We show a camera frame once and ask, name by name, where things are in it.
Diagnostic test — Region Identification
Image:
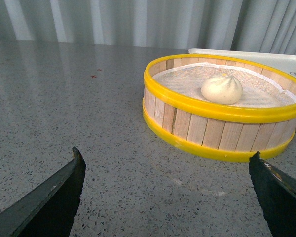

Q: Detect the white steamer cloth liner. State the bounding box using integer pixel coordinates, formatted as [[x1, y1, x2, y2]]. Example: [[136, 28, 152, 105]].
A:
[[153, 62, 296, 108]]

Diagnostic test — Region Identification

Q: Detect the white steamed bun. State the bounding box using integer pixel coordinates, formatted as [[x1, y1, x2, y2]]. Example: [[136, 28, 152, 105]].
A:
[[201, 73, 243, 105]]

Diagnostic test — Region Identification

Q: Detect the yellow rimmed wooden steamer basket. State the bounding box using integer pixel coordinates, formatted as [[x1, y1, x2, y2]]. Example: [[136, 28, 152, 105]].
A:
[[143, 54, 296, 162]]

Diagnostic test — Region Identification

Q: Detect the white bear print tray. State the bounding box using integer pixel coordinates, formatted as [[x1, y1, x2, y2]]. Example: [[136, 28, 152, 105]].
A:
[[188, 48, 296, 78]]

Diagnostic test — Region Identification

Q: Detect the grey pleated curtain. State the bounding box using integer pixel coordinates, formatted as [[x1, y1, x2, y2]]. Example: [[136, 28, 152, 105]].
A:
[[0, 0, 296, 55]]

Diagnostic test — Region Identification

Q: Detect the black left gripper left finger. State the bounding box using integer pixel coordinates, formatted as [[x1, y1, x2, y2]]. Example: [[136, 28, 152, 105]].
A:
[[0, 147, 86, 237]]

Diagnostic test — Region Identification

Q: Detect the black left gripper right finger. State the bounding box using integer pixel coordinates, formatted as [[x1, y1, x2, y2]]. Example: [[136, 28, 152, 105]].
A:
[[249, 152, 296, 237]]

